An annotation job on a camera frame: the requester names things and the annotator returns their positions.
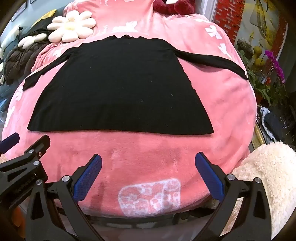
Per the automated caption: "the black long-sleeve shirt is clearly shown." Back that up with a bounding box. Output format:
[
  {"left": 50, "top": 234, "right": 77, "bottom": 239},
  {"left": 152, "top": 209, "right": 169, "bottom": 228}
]
[{"left": 23, "top": 36, "right": 246, "bottom": 136}]

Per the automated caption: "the cream fluffy rug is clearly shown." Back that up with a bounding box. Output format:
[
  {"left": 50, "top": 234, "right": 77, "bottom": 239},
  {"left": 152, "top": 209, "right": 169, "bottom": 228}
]
[{"left": 232, "top": 142, "right": 295, "bottom": 238}]

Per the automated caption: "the dark brown puffer jacket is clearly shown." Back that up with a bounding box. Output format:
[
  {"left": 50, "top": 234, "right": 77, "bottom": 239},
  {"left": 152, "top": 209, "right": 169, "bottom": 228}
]
[{"left": 4, "top": 41, "right": 49, "bottom": 85}]

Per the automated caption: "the pink fleece blanket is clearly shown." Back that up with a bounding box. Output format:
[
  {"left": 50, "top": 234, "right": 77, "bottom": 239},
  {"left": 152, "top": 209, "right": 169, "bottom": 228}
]
[{"left": 2, "top": 0, "right": 258, "bottom": 218}]

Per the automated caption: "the small white daisy pillow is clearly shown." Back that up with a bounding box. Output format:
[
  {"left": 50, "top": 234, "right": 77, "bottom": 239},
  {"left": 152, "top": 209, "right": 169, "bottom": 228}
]
[{"left": 18, "top": 33, "right": 48, "bottom": 49}]

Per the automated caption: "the yellow black cushion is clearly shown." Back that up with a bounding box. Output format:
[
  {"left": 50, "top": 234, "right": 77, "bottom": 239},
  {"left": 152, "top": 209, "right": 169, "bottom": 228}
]
[{"left": 30, "top": 9, "right": 57, "bottom": 29}]

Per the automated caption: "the large white daisy pillow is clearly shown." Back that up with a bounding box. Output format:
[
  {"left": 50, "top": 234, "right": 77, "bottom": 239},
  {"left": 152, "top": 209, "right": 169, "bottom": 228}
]
[{"left": 47, "top": 11, "right": 96, "bottom": 43}]

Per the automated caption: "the purple orchid plant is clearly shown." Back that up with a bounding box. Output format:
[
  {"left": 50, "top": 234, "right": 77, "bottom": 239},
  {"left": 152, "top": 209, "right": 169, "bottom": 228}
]
[{"left": 265, "top": 50, "right": 285, "bottom": 84}]

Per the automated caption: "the dark red plush toy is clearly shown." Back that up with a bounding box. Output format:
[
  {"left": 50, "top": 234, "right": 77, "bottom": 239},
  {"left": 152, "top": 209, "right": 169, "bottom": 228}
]
[{"left": 152, "top": 0, "right": 196, "bottom": 15}]

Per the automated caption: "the framed wall picture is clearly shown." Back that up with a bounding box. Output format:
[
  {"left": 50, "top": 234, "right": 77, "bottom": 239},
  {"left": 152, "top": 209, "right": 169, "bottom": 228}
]
[{"left": 11, "top": 2, "right": 27, "bottom": 22}]

